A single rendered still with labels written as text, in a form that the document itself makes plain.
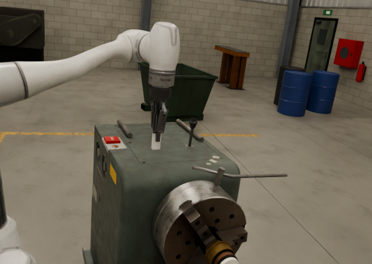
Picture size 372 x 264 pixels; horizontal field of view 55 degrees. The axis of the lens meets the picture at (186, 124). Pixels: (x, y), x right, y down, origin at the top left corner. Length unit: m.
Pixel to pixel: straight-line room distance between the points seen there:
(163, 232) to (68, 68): 0.59
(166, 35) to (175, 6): 10.22
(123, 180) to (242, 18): 11.08
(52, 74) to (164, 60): 0.37
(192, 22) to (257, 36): 2.28
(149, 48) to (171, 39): 0.08
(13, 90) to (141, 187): 0.54
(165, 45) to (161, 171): 0.44
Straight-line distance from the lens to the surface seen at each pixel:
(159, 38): 1.18
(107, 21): 11.10
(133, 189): 1.25
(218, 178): 1.21
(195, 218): 1.15
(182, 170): 1.32
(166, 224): 1.20
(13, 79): 0.97
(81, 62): 1.08
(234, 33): 12.06
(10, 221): 1.34
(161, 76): 1.19
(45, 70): 1.01
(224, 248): 1.17
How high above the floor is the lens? 1.80
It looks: 17 degrees down
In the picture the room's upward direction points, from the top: 6 degrees clockwise
